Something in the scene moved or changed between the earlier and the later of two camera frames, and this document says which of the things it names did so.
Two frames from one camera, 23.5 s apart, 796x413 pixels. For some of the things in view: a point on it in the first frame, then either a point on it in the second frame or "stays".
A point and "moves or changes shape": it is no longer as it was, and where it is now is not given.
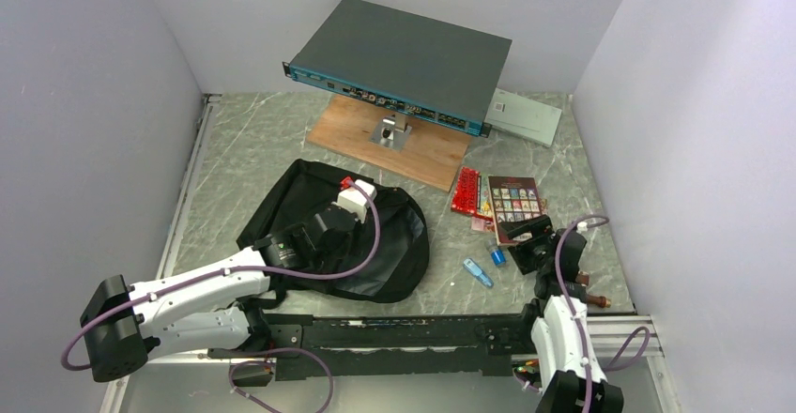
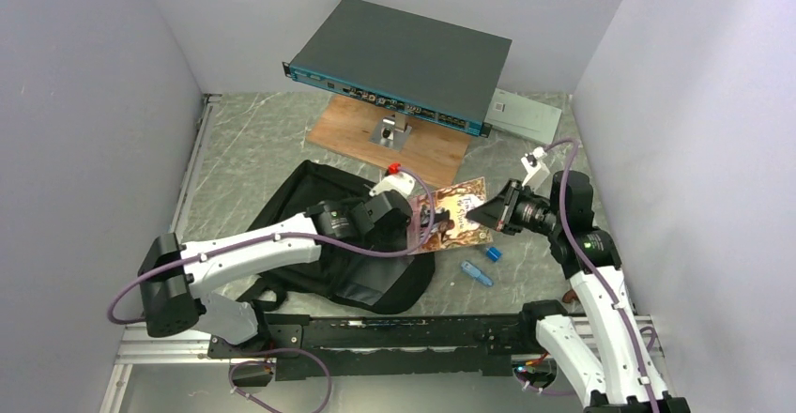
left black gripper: x=357 y=229 to x=368 y=199
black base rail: x=304 y=347 stays
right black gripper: x=517 y=229 to x=499 y=211
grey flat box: x=522 y=118 stays
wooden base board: x=433 y=153 stays
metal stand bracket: x=392 y=132 stays
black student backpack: x=399 y=267 moves or changes shape
